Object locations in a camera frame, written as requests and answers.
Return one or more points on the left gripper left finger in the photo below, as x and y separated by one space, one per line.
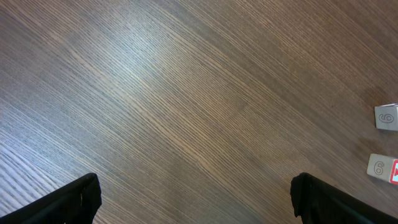
76 202

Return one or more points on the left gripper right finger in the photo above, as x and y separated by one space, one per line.
318 202

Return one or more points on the red I block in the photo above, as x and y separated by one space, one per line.
383 167

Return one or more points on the white block centre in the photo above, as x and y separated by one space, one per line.
386 117

